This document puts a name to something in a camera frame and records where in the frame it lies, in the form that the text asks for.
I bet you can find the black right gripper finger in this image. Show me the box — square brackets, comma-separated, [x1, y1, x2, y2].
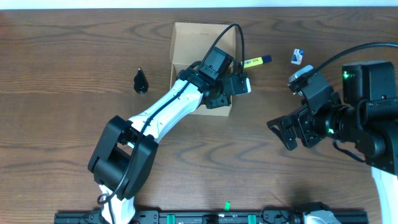
[267, 119, 297, 151]
[273, 113, 299, 131]

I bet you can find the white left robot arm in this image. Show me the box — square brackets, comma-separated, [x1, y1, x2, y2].
[88, 47, 242, 223]

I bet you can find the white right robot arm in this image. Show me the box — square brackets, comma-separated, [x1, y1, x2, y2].
[267, 60, 397, 223]

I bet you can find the yellow highlighter with blue cap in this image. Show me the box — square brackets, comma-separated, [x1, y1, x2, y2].
[244, 55, 272, 68]

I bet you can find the small white blue eraser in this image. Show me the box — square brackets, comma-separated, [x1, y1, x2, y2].
[290, 49, 304, 65]

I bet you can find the open cardboard box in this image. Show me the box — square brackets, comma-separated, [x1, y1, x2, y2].
[170, 22, 236, 117]

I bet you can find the black teardrop tape dispenser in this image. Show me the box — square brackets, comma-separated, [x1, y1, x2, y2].
[134, 67, 149, 94]

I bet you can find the small green clip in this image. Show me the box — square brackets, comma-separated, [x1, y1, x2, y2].
[224, 201, 231, 212]

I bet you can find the black mounting rail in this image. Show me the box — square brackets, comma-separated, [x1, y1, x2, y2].
[54, 202, 369, 224]

